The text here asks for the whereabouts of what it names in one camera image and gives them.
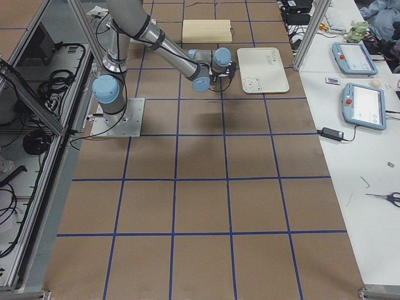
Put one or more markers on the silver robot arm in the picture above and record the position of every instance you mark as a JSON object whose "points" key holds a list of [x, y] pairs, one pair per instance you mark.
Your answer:
{"points": [[130, 21]]}

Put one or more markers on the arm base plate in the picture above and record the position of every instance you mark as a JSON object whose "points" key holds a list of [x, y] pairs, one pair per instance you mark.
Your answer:
{"points": [[127, 123]]}

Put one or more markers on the near blue teach pendant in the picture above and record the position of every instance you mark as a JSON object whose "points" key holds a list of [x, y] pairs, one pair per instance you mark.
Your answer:
{"points": [[364, 106]]}

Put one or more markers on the cream bear tray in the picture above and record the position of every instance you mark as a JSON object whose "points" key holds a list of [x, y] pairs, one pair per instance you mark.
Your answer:
{"points": [[262, 70]]}

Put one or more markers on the aluminium frame post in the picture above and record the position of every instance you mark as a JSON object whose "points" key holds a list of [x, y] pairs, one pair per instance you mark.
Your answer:
{"points": [[320, 9]]}

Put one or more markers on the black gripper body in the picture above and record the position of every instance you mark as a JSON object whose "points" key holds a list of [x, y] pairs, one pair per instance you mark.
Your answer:
{"points": [[216, 78]]}

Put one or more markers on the far blue teach pendant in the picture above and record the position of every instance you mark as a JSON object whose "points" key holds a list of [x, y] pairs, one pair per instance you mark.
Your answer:
{"points": [[353, 58]]}

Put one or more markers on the wooden cutting board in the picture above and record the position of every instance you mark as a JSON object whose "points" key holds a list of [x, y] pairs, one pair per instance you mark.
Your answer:
{"points": [[206, 31]]}

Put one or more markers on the white keyboard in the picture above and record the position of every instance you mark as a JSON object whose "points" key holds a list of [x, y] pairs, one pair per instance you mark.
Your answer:
{"points": [[333, 21]]}

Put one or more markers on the black power adapter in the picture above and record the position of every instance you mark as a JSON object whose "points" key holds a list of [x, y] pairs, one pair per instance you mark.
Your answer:
{"points": [[331, 134]]}

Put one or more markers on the blue teach pendant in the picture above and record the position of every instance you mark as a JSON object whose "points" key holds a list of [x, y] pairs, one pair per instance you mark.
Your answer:
{"points": [[353, 58], [364, 106]]}

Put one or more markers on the black scissors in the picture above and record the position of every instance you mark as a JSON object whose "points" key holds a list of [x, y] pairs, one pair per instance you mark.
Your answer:
{"points": [[392, 198]]}

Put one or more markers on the small white ball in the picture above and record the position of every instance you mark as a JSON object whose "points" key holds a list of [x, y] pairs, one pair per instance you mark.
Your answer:
{"points": [[375, 83]]}

